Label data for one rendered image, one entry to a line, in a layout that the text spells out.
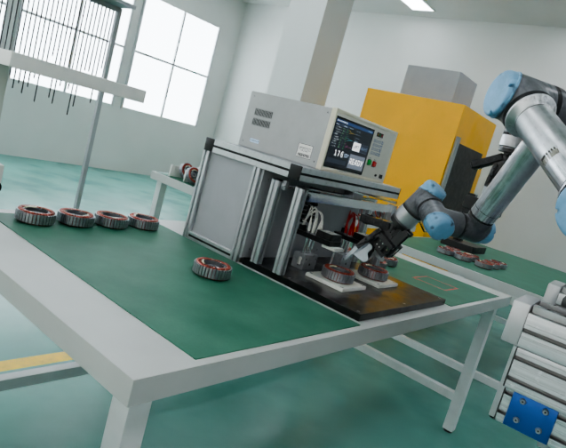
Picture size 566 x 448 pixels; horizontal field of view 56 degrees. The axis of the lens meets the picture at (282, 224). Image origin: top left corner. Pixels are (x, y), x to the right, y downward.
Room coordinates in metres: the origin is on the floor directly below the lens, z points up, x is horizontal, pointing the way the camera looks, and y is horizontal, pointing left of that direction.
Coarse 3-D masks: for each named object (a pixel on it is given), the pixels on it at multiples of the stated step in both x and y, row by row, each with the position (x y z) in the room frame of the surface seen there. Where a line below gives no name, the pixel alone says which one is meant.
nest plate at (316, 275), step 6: (312, 276) 1.70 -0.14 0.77; (318, 276) 1.69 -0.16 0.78; (324, 282) 1.67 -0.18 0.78; (330, 282) 1.66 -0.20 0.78; (336, 282) 1.69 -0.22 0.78; (354, 282) 1.76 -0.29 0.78; (336, 288) 1.64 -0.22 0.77; (342, 288) 1.63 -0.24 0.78; (348, 288) 1.65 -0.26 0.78; (354, 288) 1.68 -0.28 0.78; (360, 288) 1.71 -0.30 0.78
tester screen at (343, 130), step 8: (336, 128) 1.76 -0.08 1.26; (344, 128) 1.80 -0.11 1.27; (352, 128) 1.84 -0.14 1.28; (360, 128) 1.87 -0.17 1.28; (336, 136) 1.77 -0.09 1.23; (344, 136) 1.81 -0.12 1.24; (352, 136) 1.85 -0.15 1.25; (360, 136) 1.89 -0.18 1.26; (368, 136) 1.93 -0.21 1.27; (336, 144) 1.78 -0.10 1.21; (344, 144) 1.82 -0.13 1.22; (352, 144) 1.86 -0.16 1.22; (368, 144) 1.94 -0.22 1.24; (328, 152) 1.76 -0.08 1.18; (344, 152) 1.83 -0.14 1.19; (352, 152) 1.87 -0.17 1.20; (344, 160) 1.84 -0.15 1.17; (344, 168) 1.85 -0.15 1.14
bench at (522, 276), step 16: (416, 240) 3.72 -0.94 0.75; (432, 240) 4.01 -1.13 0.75; (464, 240) 4.73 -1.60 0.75; (416, 256) 3.23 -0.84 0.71; (432, 256) 3.17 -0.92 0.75; (448, 256) 3.35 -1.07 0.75; (480, 256) 3.84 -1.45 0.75; (496, 256) 4.14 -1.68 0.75; (512, 256) 4.50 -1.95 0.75; (464, 272) 3.05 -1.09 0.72; (480, 272) 3.04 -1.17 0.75; (496, 272) 3.22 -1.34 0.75; (512, 272) 3.44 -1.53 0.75; (528, 272) 3.68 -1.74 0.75; (544, 272) 3.96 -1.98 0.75; (560, 272) 4.28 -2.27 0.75; (496, 288) 2.93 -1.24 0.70; (512, 288) 2.88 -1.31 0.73; (528, 288) 2.94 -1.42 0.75; (544, 288) 3.11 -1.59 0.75; (496, 320) 4.55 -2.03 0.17; (400, 336) 3.24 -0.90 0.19; (432, 352) 3.10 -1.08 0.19; (512, 352) 2.85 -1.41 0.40; (496, 384) 2.86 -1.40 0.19; (496, 400) 2.84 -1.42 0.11
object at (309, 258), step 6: (294, 252) 1.80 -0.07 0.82; (300, 252) 1.79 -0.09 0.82; (306, 252) 1.81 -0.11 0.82; (312, 252) 1.84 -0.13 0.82; (294, 258) 1.80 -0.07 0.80; (306, 258) 1.78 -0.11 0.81; (312, 258) 1.81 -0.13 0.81; (294, 264) 1.79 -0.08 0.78; (300, 264) 1.78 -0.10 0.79; (306, 264) 1.79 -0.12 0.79; (312, 264) 1.82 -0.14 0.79
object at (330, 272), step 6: (324, 264) 1.75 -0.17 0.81; (330, 264) 1.76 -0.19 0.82; (324, 270) 1.70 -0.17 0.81; (330, 270) 1.69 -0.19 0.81; (336, 270) 1.69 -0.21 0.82; (342, 270) 1.76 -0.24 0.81; (348, 270) 1.75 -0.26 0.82; (324, 276) 1.70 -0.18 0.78; (330, 276) 1.68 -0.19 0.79; (336, 276) 1.68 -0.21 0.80; (342, 276) 1.68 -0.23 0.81; (348, 276) 1.68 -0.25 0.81; (354, 276) 1.70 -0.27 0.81; (342, 282) 1.68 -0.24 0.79; (348, 282) 1.69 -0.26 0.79
